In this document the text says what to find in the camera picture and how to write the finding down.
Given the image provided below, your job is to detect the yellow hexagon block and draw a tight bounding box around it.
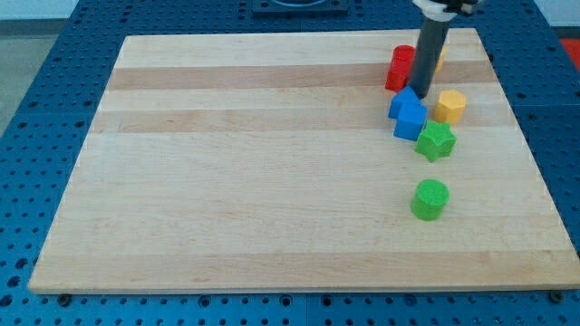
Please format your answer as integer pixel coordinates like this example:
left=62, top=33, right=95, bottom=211
left=433, top=90, right=467, bottom=125

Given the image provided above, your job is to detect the yellow block behind rod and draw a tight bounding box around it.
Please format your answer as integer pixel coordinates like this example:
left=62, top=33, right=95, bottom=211
left=435, top=45, right=448, bottom=73

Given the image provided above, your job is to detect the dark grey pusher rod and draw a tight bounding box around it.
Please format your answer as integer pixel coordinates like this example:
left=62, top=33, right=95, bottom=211
left=407, top=17, right=450, bottom=99

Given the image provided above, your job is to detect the red cylinder block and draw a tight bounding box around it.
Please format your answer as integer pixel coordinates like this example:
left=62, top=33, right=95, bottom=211
left=391, top=44, right=415, bottom=73

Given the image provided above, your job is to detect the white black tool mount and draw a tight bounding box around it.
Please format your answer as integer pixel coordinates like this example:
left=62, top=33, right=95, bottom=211
left=411, top=0, right=481, bottom=21

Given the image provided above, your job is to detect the green star block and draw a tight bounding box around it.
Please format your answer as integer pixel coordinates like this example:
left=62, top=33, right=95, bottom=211
left=414, top=120, right=457, bottom=162

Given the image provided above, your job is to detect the green cylinder block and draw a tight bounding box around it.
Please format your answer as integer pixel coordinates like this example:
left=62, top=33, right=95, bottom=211
left=411, top=179, right=450, bottom=221

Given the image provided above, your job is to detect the blue cube block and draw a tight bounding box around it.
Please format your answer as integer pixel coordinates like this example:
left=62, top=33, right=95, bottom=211
left=393, top=103, right=427, bottom=140

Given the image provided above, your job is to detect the wooden board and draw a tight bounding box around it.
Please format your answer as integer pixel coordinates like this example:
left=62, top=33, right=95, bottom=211
left=28, top=28, right=579, bottom=294

